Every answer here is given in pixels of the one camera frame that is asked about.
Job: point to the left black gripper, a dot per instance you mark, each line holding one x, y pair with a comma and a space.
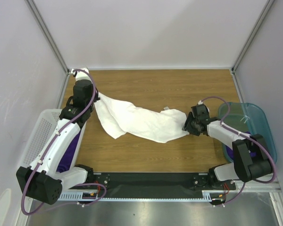
96, 98

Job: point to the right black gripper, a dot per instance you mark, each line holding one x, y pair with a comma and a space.
188, 123

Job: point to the white towel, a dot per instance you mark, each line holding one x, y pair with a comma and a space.
120, 117

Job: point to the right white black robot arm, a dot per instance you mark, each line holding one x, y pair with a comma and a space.
251, 158

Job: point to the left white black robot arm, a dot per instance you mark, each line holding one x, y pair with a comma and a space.
54, 171

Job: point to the white perforated plastic basket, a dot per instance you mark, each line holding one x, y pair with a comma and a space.
40, 135

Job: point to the teal translucent plastic tub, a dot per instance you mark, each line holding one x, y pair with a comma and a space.
251, 119

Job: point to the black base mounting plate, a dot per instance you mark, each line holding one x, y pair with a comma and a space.
171, 185

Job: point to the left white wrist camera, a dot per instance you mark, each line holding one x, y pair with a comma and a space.
82, 74

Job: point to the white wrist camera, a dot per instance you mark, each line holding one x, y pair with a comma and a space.
82, 74
201, 103

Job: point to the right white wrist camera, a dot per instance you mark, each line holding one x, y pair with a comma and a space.
201, 103

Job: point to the aluminium frame rail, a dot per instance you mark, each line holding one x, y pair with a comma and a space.
257, 187

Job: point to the left aluminium corner post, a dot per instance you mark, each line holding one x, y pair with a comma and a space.
45, 31

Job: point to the aluminium corner post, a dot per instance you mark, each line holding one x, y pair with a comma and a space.
263, 14
45, 31

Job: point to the right aluminium corner post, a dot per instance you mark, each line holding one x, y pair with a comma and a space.
263, 14

